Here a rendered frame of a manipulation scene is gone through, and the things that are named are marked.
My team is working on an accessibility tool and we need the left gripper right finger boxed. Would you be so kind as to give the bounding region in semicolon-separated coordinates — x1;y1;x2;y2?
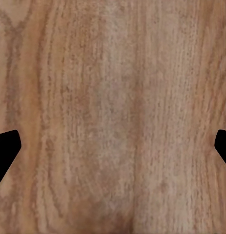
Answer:
214;130;226;163

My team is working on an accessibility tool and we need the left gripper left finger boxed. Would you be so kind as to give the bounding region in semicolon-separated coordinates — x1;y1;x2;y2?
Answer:
0;130;21;182

